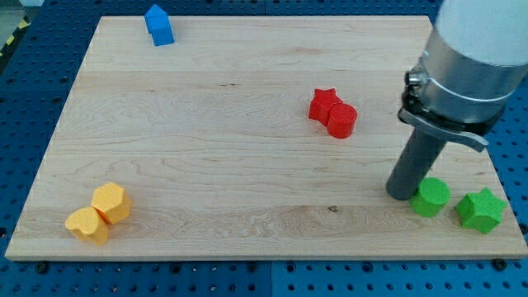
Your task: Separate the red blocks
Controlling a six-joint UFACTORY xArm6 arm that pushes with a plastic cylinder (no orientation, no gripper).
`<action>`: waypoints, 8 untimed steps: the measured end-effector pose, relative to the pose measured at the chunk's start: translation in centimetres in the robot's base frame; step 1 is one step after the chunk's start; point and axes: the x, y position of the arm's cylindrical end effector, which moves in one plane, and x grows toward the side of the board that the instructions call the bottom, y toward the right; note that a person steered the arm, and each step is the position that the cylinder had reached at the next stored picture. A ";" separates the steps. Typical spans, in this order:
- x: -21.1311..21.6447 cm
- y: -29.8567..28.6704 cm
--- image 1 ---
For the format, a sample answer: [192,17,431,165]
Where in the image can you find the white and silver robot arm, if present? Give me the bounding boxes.
[398,0,527,153]

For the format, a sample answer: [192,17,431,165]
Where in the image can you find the light wooden board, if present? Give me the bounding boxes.
[6,16,527,262]

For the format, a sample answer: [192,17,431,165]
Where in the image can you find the red star block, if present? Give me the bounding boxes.
[309,88,342,126]

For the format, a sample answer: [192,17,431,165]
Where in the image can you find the red cylinder block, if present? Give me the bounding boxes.
[327,103,357,139]

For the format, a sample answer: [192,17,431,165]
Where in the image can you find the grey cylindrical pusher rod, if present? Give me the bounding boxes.
[385,129,446,200]

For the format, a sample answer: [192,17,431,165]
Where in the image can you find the yellow hexagon block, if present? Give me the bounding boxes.
[91,182,132,224]

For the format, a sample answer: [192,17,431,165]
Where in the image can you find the blue house-shaped block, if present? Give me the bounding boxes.
[144,4,175,46]

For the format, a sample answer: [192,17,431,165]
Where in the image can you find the green cylinder block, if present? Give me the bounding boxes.
[409,177,450,218]

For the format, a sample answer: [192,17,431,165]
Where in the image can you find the yellow heart block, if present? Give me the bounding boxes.
[64,206,109,245]

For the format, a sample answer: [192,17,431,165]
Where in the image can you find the green star block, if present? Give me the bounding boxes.
[455,187,507,234]

